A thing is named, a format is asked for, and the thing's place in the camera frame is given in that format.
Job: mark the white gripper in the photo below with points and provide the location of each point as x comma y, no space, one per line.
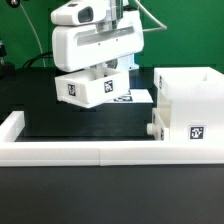
90,32

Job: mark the white drawer box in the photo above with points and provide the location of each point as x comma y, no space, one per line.
157,128
92,87

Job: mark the white drawer cabinet frame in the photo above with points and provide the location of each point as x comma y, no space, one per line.
190,101

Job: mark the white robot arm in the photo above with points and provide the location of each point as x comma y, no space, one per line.
125,61

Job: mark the white sheet with markers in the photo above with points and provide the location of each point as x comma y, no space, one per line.
135,96

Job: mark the black stand at left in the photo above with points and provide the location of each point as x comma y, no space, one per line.
6,68

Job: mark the white U-shaped border fence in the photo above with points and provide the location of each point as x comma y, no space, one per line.
99,153

